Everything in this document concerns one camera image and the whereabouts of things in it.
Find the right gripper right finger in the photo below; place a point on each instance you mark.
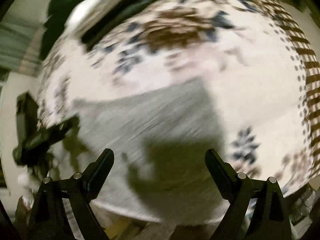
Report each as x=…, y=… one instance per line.
x=270, y=219

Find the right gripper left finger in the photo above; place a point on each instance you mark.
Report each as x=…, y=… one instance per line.
x=48, y=219

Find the grey fluffy pants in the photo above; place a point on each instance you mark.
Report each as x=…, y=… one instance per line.
x=159, y=140

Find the green curtain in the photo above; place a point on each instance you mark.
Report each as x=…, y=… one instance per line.
x=20, y=47

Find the white folded pants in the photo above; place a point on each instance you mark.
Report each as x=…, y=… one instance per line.
x=86, y=14

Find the floral bed blanket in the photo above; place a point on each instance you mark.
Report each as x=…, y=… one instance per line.
x=254, y=59

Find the dark folded garment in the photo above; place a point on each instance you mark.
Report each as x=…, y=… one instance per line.
x=124, y=10

